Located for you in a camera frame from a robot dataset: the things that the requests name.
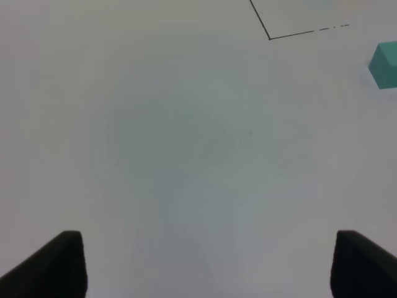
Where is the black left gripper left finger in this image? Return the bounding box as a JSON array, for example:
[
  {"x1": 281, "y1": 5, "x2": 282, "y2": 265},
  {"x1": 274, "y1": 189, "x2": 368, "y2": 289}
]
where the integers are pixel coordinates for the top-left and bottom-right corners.
[{"x1": 1, "y1": 230, "x2": 88, "y2": 298}]

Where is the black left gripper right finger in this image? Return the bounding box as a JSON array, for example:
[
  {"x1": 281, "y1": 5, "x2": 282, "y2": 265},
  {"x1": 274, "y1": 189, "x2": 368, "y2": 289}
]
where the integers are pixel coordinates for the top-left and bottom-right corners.
[{"x1": 330, "y1": 230, "x2": 396, "y2": 298}]

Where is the teal block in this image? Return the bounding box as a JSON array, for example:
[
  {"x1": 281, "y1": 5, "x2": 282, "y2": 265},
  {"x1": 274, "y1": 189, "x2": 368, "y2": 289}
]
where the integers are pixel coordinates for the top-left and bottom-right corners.
[{"x1": 368, "y1": 41, "x2": 397, "y2": 89}]

